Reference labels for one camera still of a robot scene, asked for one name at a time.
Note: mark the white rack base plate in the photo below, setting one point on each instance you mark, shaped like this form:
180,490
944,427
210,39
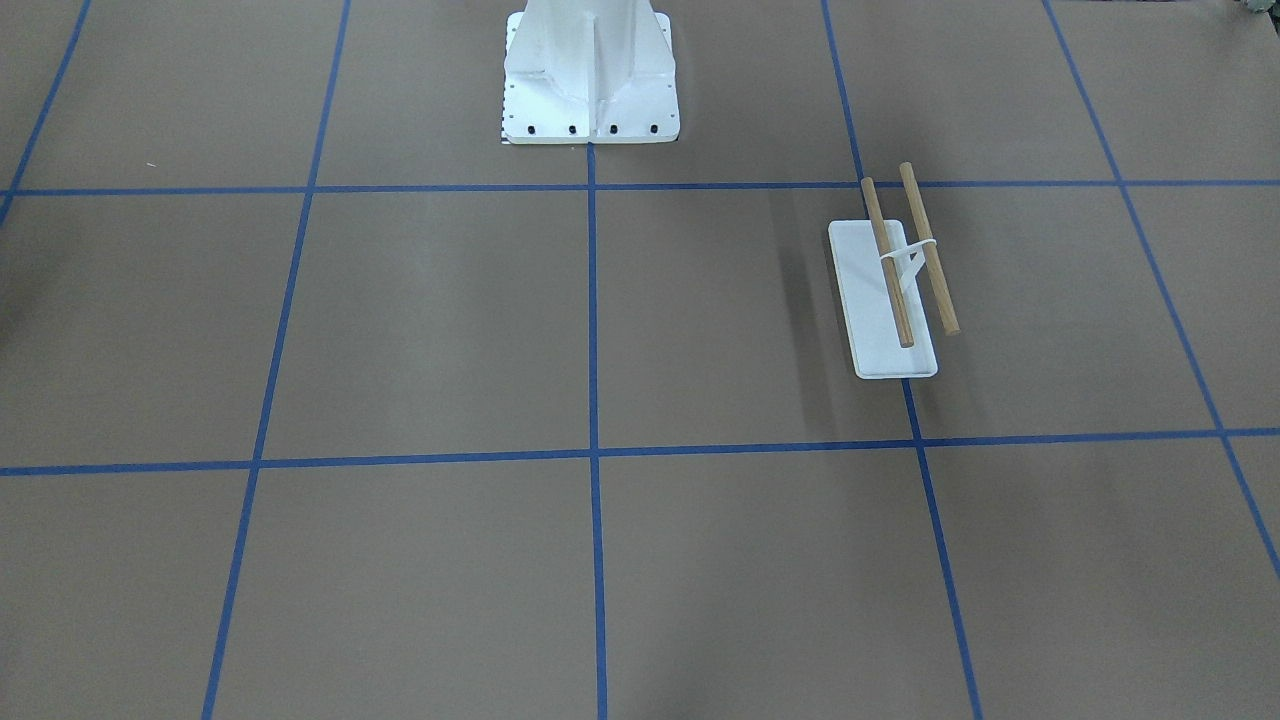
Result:
874,346

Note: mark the white rack rod bracket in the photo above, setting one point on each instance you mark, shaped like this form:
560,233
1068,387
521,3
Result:
909,261

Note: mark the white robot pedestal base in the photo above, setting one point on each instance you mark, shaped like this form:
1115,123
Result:
579,72

